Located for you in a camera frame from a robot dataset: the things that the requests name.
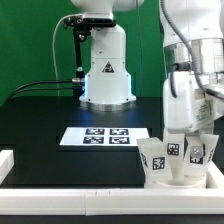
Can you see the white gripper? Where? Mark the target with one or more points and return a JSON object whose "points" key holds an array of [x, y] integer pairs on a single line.
{"points": [[185, 108]]}

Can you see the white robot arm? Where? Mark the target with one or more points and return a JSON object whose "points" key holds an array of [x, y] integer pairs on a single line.
{"points": [[193, 59]]}

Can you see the white left fence rail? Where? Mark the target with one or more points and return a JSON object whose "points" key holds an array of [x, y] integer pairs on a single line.
{"points": [[6, 163]]}

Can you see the black camera stand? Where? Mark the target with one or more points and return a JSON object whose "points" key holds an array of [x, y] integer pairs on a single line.
{"points": [[82, 24]]}

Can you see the white marker board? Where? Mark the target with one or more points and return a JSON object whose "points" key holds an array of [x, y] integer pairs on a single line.
{"points": [[102, 136]]}

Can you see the white front fence rail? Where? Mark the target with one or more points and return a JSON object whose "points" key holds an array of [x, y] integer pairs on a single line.
{"points": [[110, 201]]}

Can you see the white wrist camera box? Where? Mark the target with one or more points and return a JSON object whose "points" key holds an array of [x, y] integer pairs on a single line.
{"points": [[209, 108]]}

